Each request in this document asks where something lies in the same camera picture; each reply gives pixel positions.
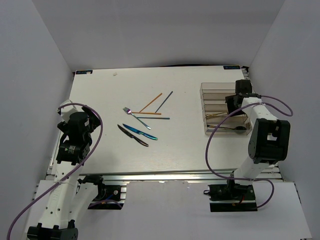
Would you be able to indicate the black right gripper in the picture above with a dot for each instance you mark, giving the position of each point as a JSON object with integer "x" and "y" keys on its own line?
{"x": 229, "y": 100}

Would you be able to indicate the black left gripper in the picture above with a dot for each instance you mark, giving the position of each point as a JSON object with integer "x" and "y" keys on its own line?
{"x": 93, "y": 120}

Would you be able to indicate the black spoon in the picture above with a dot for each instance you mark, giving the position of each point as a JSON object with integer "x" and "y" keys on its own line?
{"x": 237, "y": 128}

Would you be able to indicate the gold fork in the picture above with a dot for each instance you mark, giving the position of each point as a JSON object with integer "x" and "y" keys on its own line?
{"x": 212, "y": 115}

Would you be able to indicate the black knife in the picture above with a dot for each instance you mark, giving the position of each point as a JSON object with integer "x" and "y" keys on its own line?
{"x": 132, "y": 136}

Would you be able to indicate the blue iridescent knife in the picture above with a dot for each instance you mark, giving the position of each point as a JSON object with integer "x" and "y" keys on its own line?
{"x": 139, "y": 132}

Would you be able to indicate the iridescent silver fork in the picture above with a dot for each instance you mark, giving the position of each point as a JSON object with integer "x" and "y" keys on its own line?
{"x": 129, "y": 112}

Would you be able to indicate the orange chopstick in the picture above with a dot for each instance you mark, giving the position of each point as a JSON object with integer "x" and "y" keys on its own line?
{"x": 145, "y": 113}
{"x": 150, "y": 102}

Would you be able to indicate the teal chopstick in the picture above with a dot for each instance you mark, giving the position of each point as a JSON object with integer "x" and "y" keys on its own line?
{"x": 155, "y": 118}

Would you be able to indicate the dark blue chopstick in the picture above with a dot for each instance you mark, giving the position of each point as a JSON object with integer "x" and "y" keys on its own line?
{"x": 164, "y": 101}

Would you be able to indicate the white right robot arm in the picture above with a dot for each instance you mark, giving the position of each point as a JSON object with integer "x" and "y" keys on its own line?
{"x": 269, "y": 140}

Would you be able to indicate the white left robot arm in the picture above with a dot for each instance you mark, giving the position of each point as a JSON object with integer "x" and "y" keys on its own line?
{"x": 69, "y": 197}

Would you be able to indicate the blue label sticker right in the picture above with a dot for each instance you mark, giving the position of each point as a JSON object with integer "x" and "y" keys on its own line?
{"x": 231, "y": 67}

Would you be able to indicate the blue label sticker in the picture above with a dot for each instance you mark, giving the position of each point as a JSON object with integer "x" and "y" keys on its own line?
{"x": 84, "y": 72}
{"x": 231, "y": 67}

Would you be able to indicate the clear compartment organizer tray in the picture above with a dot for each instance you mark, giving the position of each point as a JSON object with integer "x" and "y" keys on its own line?
{"x": 212, "y": 95}

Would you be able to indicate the blue label sticker left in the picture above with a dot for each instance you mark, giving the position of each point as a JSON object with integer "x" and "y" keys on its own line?
{"x": 84, "y": 72}

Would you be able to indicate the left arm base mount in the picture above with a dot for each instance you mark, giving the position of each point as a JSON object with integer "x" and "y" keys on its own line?
{"x": 108, "y": 196}

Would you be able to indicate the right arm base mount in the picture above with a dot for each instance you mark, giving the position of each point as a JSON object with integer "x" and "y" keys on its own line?
{"x": 226, "y": 199}

